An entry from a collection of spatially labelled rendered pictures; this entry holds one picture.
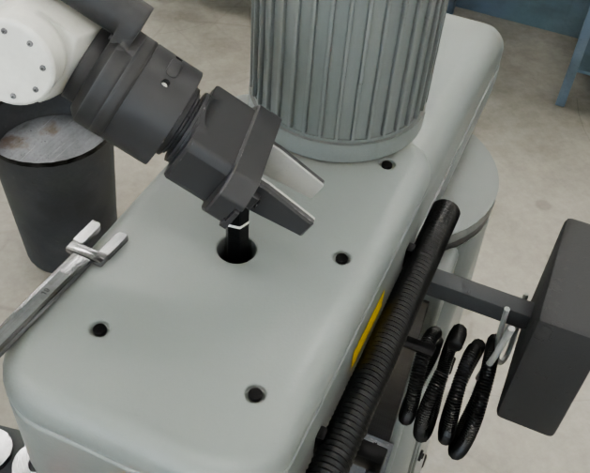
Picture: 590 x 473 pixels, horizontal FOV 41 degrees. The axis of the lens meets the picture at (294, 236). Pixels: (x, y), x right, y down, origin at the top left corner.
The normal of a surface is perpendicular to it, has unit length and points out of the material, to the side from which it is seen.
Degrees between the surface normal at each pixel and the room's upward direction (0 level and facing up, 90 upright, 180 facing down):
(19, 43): 80
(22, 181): 94
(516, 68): 0
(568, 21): 90
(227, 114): 30
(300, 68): 90
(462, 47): 0
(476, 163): 0
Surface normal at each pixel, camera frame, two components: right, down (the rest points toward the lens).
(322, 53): -0.26, 0.67
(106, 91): 0.11, 0.34
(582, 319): 0.06, -0.70
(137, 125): -0.05, 0.53
